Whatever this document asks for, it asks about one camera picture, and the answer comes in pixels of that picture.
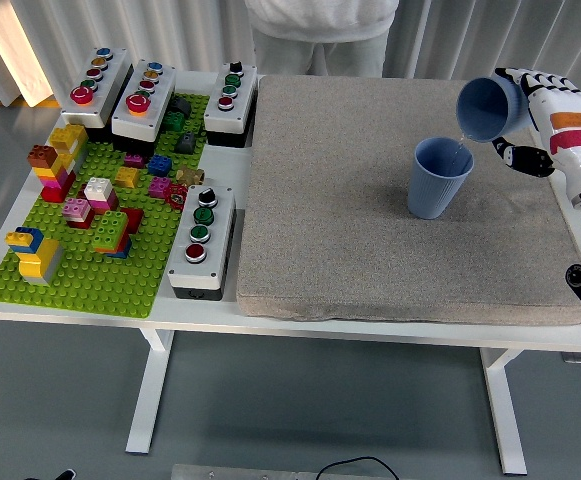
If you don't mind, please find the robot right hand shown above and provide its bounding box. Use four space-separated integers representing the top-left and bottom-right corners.
491 66 581 198

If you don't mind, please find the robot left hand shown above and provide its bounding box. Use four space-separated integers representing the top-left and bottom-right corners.
24 468 77 480

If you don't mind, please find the blue ribbed cup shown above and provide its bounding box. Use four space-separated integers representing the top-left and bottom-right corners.
456 75 530 145
407 136 475 220

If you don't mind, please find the white table leg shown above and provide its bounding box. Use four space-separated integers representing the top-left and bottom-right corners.
479 347 529 476
125 328 176 455

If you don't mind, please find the white pleated curtain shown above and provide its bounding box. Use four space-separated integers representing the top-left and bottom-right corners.
0 0 581 109

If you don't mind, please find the green studded baseplate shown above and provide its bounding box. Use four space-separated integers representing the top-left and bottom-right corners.
0 92 211 320

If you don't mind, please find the blue yellow grey brick stack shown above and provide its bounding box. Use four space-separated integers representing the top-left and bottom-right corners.
4 226 65 287

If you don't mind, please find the grey-brown foam mat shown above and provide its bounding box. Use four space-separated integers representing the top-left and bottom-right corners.
235 74 581 327

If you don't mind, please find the green-topped brick stack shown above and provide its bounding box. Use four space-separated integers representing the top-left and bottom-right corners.
91 209 134 260

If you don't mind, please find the pink white red brick stack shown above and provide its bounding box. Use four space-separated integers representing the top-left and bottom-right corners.
61 197 96 230

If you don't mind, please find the person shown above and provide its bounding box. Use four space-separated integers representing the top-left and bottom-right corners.
243 0 401 78

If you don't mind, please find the four-button control box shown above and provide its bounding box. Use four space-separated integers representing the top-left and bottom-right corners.
166 184 237 302
203 60 260 149

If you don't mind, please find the white and pink brick stack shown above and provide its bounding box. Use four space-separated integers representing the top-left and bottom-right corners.
82 176 120 215

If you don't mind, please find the red valve handwheel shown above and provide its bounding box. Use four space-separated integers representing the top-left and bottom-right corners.
164 183 190 210

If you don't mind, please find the brown-topped brick tower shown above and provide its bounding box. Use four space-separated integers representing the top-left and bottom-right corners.
26 143 77 204

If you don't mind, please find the brass pipe fitting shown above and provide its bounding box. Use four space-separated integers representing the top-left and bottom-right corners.
175 166 206 187

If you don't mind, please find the yellow and white brick tower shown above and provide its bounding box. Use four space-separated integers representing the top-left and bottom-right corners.
48 123 90 174

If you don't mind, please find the dark grey curved piece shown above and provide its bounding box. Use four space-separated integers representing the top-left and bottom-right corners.
168 95 194 120

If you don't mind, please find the five-button control box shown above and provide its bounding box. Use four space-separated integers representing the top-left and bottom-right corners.
111 59 178 154
59 47 134 143

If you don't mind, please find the black cable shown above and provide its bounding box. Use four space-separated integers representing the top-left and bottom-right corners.
316 455 401 480

